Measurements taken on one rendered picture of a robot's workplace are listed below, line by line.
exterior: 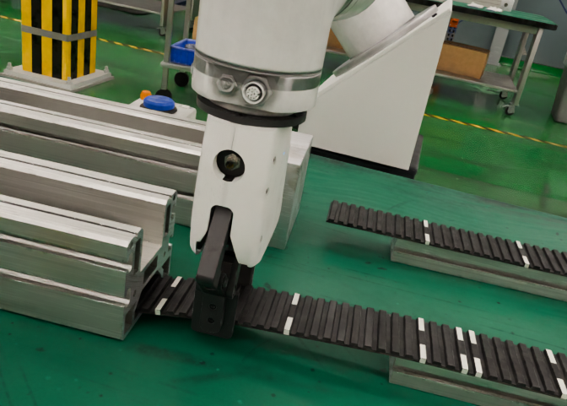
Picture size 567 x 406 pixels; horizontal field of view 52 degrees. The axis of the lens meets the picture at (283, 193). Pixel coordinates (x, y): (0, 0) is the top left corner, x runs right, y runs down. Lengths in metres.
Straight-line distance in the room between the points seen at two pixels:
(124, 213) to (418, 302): 0.28
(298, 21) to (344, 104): 0.54
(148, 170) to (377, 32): 0.46
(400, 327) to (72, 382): 0.24
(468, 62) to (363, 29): 4.39
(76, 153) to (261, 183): 0.31
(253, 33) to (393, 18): 0.60
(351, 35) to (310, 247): 0.42
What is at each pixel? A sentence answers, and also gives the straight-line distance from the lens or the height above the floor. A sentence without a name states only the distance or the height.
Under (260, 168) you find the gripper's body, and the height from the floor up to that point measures 0.94.
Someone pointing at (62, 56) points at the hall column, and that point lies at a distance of 3.81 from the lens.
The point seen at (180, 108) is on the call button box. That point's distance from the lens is 0.79.
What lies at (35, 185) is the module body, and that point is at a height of 0.85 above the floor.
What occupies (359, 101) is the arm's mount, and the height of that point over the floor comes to 0.87.
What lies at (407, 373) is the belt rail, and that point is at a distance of 0.46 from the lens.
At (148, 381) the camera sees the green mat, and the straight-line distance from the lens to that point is 0.43.
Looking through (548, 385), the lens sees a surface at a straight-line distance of 0.47.
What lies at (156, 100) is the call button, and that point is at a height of 0.85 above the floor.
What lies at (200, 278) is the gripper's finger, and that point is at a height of 0.87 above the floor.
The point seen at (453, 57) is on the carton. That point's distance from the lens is 5.30.
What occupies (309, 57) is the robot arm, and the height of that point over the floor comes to 1.01.
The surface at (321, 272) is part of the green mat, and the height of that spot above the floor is 0.78.
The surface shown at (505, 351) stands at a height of 0.81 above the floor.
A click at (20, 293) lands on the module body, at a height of 0.80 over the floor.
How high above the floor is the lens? 1.07
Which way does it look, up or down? 24 degrees down
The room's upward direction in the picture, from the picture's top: 10 degrees clockwise
